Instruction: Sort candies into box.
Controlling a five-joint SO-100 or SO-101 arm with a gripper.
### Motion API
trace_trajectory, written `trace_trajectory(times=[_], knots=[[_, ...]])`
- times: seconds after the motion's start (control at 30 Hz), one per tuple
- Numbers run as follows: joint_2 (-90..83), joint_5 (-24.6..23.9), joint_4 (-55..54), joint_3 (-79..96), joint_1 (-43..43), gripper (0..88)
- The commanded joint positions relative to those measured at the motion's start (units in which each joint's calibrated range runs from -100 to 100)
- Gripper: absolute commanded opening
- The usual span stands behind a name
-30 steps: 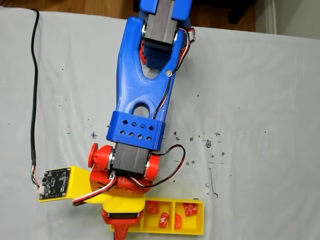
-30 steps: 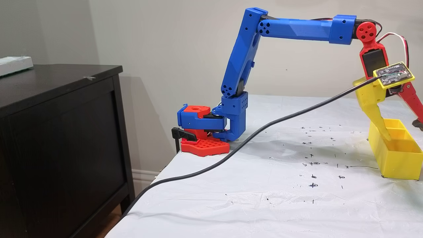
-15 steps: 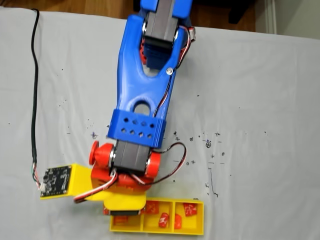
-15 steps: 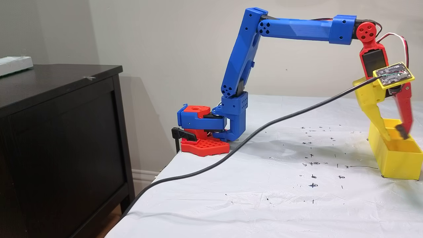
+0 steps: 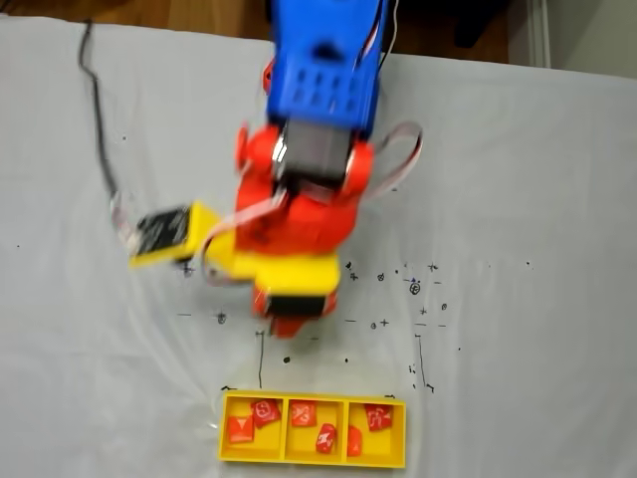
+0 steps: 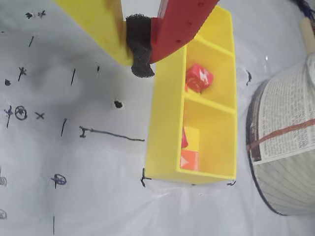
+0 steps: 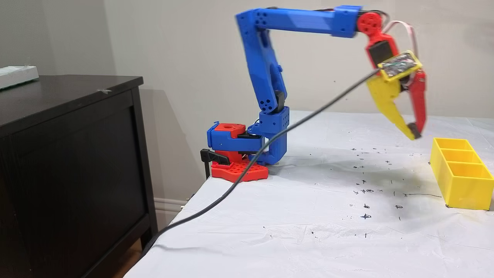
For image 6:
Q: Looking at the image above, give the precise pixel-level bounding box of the white plastic table cover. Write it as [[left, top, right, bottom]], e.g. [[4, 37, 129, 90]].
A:
[[0, 0, 315, 236]]

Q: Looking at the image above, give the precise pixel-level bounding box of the yellow three-compartment box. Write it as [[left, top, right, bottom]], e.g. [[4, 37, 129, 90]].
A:
[[144, 4, 238, 185]]

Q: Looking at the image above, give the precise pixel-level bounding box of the spray can with printed label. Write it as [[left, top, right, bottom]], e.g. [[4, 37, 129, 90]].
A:
[[246, 53, 315, 216]]

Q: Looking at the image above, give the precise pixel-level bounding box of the red rubber band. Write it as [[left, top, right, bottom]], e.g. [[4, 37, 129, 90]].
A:
[[248, 118, 315, 151]]

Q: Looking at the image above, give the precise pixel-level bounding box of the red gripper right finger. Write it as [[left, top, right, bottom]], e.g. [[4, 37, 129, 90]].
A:
[[125, 0, 220, 79]]

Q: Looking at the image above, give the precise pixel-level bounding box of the red candy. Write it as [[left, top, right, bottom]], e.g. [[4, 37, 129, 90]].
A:
[[181, 127, 189, 149], [186, 63, 214, 92]]

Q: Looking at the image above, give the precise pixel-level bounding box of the orange candy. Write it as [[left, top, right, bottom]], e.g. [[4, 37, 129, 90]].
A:
[[180, 149, 199, 171]]

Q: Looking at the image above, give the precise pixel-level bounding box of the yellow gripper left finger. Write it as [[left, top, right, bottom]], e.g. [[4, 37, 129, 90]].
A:
[[53, 0, 135, 67]]

